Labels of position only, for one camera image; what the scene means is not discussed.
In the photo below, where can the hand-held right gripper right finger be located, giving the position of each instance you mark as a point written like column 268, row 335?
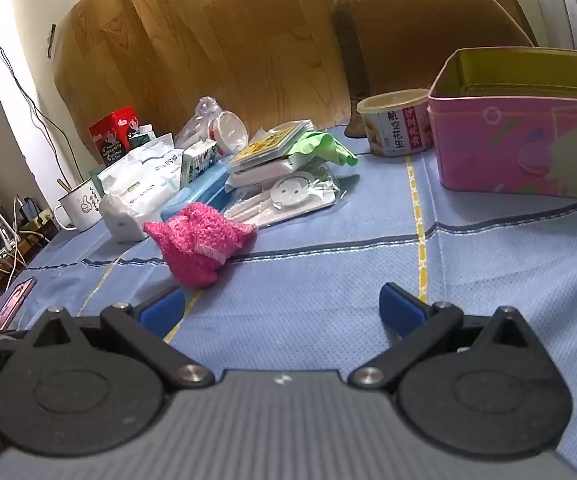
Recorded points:
column 401, row 310

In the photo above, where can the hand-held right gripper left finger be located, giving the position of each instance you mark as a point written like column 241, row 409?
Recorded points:
column 161, row 308

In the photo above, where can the pink fuzzy knitted cloth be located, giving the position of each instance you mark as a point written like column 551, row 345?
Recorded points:
column 196, row 242

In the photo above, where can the pink tin box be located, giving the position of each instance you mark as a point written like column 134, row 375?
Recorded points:
column 513, row 135

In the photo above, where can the blue tablecloth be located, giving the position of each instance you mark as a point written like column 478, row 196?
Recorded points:
column 318, row 270

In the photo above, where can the light blue case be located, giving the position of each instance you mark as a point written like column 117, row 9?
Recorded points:
column 191, row 199

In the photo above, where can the white tissue pack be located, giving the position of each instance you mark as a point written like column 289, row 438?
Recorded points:
column 136, row 187

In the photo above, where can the white enamel mug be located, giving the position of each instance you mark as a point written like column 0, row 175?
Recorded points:
column 81, row 207

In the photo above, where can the smartphone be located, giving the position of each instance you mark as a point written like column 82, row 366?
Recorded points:
column 13, row 302

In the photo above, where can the small printed carton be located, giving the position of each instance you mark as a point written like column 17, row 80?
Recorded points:
column 198, row 161

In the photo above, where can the power strip with chargers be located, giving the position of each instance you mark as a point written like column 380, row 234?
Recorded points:
column 32, row 212

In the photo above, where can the bagged white round socket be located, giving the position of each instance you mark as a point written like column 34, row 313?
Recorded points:
column 291, row 191

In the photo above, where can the green white box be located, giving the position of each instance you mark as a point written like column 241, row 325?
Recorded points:
column 142, row 136

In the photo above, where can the green cloth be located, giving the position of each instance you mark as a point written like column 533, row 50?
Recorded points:
column 326, row 149

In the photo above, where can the red box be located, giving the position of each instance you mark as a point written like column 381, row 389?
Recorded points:
column 111, row 132

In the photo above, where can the white lidded snack can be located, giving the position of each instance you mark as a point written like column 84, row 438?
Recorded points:
column 393, row 125

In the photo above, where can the bagged plastic cups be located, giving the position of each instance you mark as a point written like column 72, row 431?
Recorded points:
column 216, row 127

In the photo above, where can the brown chair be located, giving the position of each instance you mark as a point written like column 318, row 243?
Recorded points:
column 418, row 45

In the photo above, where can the wood pattern board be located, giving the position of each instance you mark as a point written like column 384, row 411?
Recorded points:
column 208, row 45

